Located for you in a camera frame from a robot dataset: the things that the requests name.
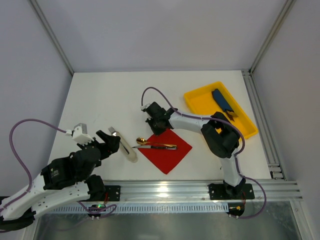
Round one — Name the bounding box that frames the gold spoon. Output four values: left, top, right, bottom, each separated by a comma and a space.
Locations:
136, 137, 177, 148

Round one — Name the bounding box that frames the steak knife patterned handle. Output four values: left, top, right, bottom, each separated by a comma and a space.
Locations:
131, 145, 178, 151

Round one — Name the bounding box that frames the red paper napkin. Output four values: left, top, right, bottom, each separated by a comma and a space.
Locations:
138, 129, 192, 175

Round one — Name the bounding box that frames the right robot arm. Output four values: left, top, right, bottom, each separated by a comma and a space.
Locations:
141, 102, 246, 199

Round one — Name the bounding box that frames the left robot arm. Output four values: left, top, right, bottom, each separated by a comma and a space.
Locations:
0, 130, 121, 233

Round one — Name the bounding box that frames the yellow plastic bin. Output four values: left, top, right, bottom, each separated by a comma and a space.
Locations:
183, 81, 258, 140

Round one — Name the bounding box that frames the left controller board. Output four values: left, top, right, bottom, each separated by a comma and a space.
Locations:
88, 204, 106, 221

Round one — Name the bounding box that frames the controller board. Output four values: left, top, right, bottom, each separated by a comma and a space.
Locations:
88, 204, 106, 221
226, 202, 245, 219

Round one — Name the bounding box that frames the right controller board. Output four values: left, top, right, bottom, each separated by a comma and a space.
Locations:
226, 202, 245, 219

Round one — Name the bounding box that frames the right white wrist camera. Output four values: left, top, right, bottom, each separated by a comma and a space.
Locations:
140, 103, 150, 112

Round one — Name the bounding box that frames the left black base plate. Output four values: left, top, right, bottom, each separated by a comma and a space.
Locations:
102, 185, 121, 202

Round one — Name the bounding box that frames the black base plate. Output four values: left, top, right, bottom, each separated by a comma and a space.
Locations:
208, 183, 255, 200
102, 185, 121, 202

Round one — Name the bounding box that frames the aluminium mounting rail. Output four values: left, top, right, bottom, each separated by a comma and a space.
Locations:
104, 179, 303, 203

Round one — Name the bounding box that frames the slotted cable duct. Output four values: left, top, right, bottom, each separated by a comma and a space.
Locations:
36, 202, 228, 217

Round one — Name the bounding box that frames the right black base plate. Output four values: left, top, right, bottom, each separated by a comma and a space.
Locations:
208, 183, 255, 200

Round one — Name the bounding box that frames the right side aluminium rail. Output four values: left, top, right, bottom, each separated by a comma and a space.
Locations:
241, 69, 287, 181

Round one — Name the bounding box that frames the left aluminium frame post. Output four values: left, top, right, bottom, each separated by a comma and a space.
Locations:
28, 0, 75, 76

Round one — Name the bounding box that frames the aluminium frame post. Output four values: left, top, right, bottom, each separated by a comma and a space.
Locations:
28, 0, 75, 76
248, 0, 296, 75

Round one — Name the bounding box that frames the right aluminium frame post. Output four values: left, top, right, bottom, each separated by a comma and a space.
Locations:
248, 0, 296, 75

